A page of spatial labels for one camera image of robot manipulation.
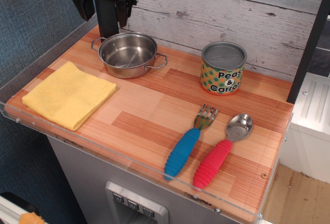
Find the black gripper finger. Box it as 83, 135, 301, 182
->
117, 0, 131, 27
72, 0, 95, 21

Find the yellow rag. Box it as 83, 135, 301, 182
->
22, 62, 117, 131

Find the small steel pot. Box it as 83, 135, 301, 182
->
91, 32, 168, 79

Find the peas and carrots can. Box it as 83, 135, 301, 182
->
200, 42, 247, 96

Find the grey toy fridge cabinet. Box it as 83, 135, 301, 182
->
49, 137, 261, 223

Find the silver dispenser button panel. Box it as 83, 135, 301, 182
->
105, 181, 169, 223

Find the orange object at corner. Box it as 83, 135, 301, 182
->
18, 212, 46, 224

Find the white toy sink unit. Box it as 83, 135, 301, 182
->
279, 73, 329, 183

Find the clear acrylic table guard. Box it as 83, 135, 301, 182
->
4, 28, 293, 217

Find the blue handled fork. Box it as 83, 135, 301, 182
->
164, 104, 218, 181

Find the red handled spoon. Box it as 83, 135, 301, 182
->
193, 114, 253, 189

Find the dark vertical post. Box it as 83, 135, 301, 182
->
287, 0, 329, 104

